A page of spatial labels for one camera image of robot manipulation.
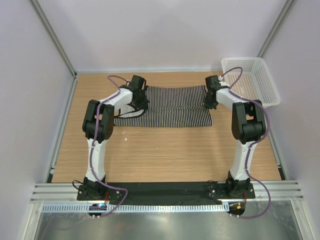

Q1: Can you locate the purple cable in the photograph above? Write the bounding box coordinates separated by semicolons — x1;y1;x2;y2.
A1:
219;66;272;221
89;75;129;217

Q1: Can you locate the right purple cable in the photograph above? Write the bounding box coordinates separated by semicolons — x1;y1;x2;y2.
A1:
219;66;272;221

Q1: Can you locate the black white striped tank top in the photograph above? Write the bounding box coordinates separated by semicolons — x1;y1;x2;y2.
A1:
114;85;213;128

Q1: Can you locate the slotted white cable duct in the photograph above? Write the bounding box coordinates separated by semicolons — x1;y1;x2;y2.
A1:
41;203;229;214

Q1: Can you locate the white plastic basket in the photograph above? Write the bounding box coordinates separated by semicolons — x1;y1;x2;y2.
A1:
221;56;281;108

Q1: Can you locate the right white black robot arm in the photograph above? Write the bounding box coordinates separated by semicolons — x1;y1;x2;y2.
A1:
203;75;267;198

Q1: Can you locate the aluminium frame post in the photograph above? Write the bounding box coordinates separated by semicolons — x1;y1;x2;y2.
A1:
257;0;297;58
29;0;77;78

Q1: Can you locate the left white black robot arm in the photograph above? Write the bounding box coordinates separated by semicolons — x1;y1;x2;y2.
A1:
77;75;149;201

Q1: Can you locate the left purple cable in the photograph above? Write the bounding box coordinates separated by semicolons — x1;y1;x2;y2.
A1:
89;75;129;217

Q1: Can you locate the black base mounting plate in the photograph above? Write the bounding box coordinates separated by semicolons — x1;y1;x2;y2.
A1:
77;180;256;202

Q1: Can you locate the right aluminium frame post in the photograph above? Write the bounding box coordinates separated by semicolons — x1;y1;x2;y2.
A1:
257;0;297;58

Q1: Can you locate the aluminium front rail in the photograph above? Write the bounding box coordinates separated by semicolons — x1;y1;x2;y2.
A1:
30;180;304;203

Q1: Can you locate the left aluminium frame post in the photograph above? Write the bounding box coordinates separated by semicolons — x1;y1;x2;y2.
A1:
29;0;77;78

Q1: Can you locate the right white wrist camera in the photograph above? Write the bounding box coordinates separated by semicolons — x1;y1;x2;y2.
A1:
218;76;228;86

